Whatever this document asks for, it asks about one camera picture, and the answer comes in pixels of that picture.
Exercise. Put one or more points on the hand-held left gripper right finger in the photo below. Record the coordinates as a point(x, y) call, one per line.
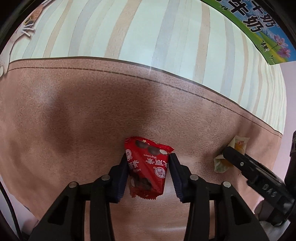
point(178, 179)

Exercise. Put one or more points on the green blue milk carton box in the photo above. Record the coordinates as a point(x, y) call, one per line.
point(254, 25)

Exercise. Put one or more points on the cat printed striped cloth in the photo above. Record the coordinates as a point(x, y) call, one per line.
point(92, 104)

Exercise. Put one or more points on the red chocolate snack packet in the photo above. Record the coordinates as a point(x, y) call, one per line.
point(148, 166)

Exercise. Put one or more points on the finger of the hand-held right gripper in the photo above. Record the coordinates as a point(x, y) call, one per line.
point(238, 160)

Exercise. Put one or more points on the white yellow snack packet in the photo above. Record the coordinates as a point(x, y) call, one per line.
point(240, 142)

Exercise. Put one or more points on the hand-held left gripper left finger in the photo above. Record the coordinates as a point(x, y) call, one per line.
point(120, 183)

